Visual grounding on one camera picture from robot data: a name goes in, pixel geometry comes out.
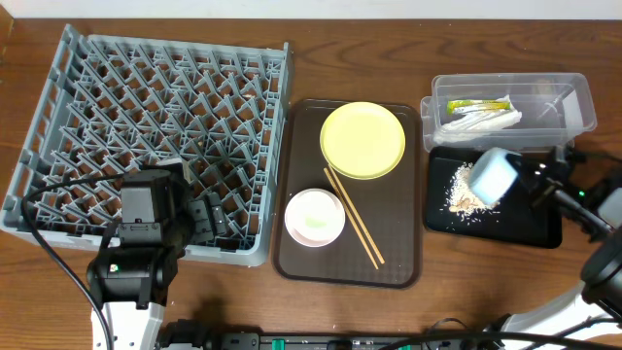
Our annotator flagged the brown plastic tray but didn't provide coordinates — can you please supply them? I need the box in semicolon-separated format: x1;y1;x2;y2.
273;99;424;289

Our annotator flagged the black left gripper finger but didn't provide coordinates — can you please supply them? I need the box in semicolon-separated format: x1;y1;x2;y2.
188;199;214;242
206;192;227;236

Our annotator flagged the white crumpled napkin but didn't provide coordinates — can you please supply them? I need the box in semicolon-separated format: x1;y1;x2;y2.
432;95;522;144

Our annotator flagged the light blue bowl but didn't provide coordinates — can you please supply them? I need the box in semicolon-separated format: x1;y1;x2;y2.
467;148;521;206

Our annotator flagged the right wooden chopstick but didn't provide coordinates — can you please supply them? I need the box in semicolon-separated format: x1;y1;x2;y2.
326;166;385;269

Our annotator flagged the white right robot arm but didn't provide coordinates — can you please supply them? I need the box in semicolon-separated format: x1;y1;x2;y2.
476;147;621;340

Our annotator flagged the left wooden chopstick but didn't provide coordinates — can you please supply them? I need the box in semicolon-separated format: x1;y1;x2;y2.
323;167;379;270

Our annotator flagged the green yellow snack wrapper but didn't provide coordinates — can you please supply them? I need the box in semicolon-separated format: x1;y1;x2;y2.
446;100;511;115

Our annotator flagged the black waste tray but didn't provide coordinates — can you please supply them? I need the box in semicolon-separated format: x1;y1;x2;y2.
425;147;563;249

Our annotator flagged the yellow plate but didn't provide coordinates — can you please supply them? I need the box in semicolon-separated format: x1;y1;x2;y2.
320;102;406;180

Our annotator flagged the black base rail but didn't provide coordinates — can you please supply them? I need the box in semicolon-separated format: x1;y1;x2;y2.
155;319;487;350

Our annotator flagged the leftover rice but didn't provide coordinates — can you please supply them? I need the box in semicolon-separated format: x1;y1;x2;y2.
439;162;499;226

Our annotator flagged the clear plastic bin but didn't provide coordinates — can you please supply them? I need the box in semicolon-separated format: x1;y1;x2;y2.
421;73;598;152

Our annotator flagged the pink bowl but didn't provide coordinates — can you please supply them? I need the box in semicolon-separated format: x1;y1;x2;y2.
284;189;345;248

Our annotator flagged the grey dishwasher rack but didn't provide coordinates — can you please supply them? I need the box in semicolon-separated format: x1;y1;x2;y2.
1;26;294;266

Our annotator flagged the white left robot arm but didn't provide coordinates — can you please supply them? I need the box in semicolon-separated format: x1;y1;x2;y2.
86;158;224;349

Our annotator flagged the wooden chopstick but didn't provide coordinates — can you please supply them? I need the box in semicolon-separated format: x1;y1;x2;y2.
326;166;385;269
323;167;379;270

